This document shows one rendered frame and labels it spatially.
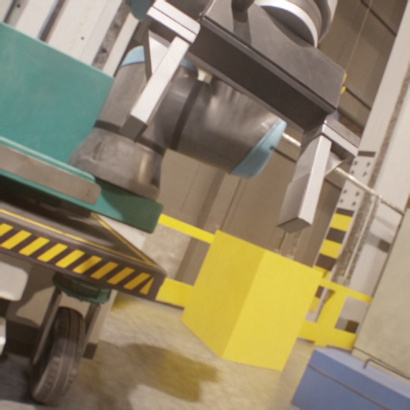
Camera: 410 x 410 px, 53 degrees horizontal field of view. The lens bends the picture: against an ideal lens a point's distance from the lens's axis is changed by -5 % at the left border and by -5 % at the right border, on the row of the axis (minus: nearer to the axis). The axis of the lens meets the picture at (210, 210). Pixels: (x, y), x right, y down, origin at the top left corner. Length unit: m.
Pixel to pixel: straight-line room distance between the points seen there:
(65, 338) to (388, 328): 2.30
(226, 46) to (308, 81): 0.07
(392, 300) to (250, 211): 5.37
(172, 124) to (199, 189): 6.53
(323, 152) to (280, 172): 7.88
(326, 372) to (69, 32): 1.16
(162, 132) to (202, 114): 0.08
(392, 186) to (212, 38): 2.86
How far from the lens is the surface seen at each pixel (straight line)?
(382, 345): 2.83
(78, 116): 0.93
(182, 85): 0.81
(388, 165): 3.09
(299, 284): 1.66
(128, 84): 0.82
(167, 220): 1.94
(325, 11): 0.42
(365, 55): 9.91
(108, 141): 0.79
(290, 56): 0.36
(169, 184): 7.07
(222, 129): 0.79
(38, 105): 0.92
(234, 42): 0.34
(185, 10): 0.56
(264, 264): 1.54
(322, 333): 2.76
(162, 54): 0.32
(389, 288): 2.88
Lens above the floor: 0.42
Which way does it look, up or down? 2 degrees up
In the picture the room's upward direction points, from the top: 22 degrees clockwise
